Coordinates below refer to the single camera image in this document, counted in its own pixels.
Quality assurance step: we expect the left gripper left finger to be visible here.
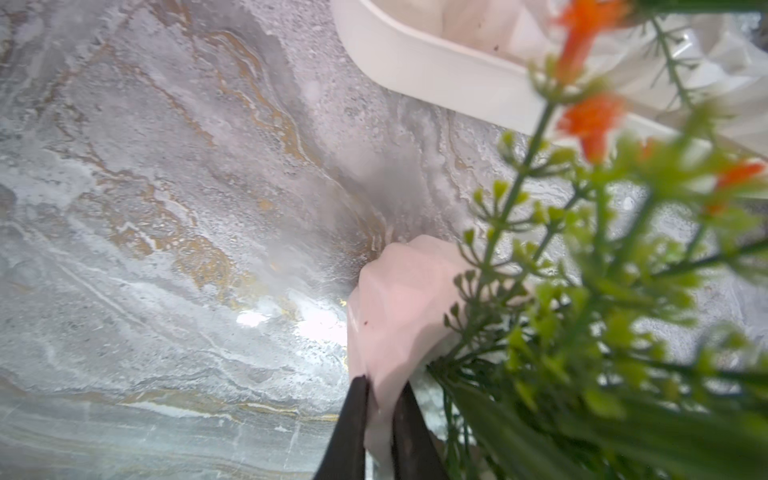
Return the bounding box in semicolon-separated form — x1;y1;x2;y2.
313;376;370;480

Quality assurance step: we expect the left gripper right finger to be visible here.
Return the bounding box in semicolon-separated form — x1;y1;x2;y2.
392;383;449;480

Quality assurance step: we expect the orange flower pot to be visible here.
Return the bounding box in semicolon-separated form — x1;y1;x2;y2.
605;14;767;155
346;0;768;480

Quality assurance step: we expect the orange flower pot front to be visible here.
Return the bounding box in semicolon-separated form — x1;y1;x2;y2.
605;14;767;155

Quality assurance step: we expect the pink flower pot mid-right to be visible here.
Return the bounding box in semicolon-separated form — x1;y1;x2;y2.
375;0;567;63

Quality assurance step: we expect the white plastic storage box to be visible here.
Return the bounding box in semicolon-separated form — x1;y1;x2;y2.
329;0;768;163

